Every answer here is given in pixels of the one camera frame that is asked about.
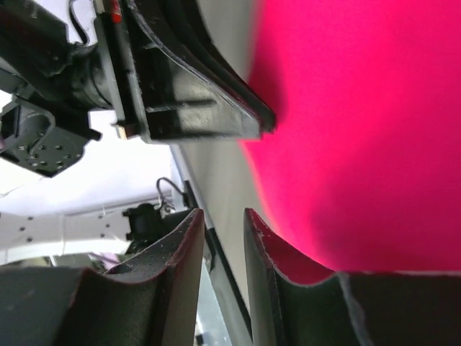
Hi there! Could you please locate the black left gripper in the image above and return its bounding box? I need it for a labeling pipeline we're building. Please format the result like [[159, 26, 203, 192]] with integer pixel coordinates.
[[69, 1, 276, 143]]

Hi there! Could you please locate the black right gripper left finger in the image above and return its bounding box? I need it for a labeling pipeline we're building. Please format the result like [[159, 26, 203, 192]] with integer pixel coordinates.
[[1, 209, 205, 345]]

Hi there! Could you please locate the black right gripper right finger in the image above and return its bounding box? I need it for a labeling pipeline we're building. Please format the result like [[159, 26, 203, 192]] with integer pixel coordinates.
[[244, 208, 460, 345]]

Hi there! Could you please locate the red t shirt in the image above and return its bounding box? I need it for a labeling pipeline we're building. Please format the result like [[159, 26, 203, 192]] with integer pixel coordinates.
[[243, 1, 460, 272]]

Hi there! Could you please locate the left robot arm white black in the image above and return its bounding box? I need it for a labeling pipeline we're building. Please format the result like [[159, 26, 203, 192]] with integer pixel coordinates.
[[1, 1, 276, 177]]

